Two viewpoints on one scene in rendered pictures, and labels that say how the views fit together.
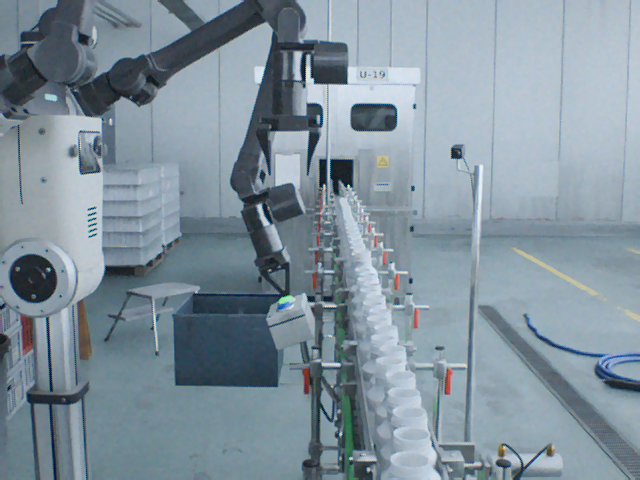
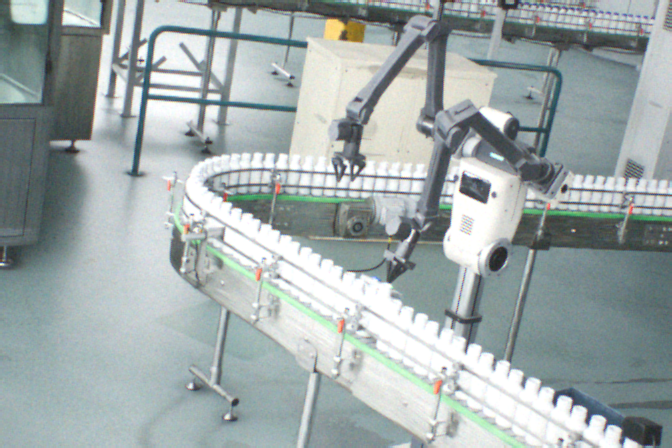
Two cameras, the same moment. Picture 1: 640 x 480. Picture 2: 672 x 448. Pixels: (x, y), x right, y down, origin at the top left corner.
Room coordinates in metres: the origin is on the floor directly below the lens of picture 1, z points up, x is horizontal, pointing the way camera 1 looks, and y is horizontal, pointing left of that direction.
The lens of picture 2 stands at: (4.39, -2.89, 2.57)
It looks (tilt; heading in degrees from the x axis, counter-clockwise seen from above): 17 degrees down; 137
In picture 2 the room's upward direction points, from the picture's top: 11 degrees clockwise
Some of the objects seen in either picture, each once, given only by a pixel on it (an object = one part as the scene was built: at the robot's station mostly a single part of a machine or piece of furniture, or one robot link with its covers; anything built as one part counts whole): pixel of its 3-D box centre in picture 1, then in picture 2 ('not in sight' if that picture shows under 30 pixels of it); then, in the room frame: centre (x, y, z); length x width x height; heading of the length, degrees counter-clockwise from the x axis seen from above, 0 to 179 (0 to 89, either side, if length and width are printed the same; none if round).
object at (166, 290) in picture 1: (153, 314); not in sight; (5.21, 1.21, 0.21); 0.61 x 0.47 x 0.41; 53
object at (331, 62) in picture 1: (313, 48); (347, 123); (1.24, 0.01, 1.60); 0.12 x 0.09 x 0.12; 90
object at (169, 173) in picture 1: (136, 206); not in sight; (10.04, 2.54, 0.59); 1.25 x 1.03 x 1.17; 1
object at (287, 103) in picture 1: (289, 104); (351, 149); (1.24, 0.05, 1.51); 0.10 x 0.07 x 0.07; 90
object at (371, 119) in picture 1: (335, 185); not in sight; (7.08, -0.14, 1.05); 1.60 x 1.40 x 2.10; 0
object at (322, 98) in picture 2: not in sight; (383, 143); (-1.58, 2.97, 0.59); 1.10 x 0.62 x 1.18; 72
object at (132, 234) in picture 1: (110, 217); not in sight; (8.45, 2.45, 0.59); 1.24 x 1.03 x 1.17; 2
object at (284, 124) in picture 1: (299, 147); (343, 169); (1.24, 0.03, 1.44); 0.07 x 0.07 x 0.09; 0
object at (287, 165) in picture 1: (287, 170); not in sight; (6.31, 0.28, 1.22); 0.23 x 0.03 x 0.32; 90
